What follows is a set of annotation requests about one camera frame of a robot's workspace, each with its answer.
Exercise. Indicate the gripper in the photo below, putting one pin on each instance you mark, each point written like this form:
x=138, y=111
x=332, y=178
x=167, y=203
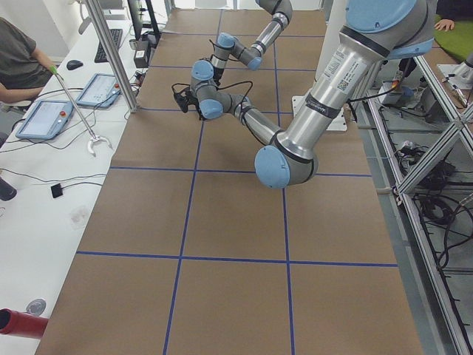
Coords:
x=214, y=60
x=192, y=99

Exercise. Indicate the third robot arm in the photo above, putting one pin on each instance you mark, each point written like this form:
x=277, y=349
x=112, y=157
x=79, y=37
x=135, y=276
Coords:
x=463, y=73

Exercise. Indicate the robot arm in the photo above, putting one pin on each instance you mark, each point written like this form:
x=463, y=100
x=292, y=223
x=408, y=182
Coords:
x=373, y=31
x=229, y=46

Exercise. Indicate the black power box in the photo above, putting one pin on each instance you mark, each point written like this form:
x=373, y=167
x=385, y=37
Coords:
x=142, y=54

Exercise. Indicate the far teach pendant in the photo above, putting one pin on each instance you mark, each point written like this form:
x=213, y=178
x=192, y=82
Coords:
x=101, y=92

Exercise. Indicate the teach pendant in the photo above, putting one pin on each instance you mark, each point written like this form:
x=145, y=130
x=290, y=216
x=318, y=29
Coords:
x=46, y=120
x=101, y=92

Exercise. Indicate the black computer mouse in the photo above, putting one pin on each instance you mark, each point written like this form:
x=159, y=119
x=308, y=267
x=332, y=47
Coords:
x=74, y=64

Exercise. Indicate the reacher grabber tool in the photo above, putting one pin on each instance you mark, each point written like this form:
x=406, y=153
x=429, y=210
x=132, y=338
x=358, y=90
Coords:
x=94, y=138

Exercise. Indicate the near teach pendant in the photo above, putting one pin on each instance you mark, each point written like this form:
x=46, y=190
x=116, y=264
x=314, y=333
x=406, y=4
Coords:
x=46, y=120

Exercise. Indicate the seated person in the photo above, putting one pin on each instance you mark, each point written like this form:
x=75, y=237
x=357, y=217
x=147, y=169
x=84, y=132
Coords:
x=25, y=69

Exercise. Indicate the red cylinder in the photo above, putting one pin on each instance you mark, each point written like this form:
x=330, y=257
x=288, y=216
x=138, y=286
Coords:
x=20, y=324

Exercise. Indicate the aluminium frame post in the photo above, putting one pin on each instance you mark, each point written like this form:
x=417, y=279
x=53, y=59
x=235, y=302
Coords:
x=101, y=27

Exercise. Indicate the white camera mast base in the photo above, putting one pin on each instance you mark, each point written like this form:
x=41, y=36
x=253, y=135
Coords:
x=334, y=14

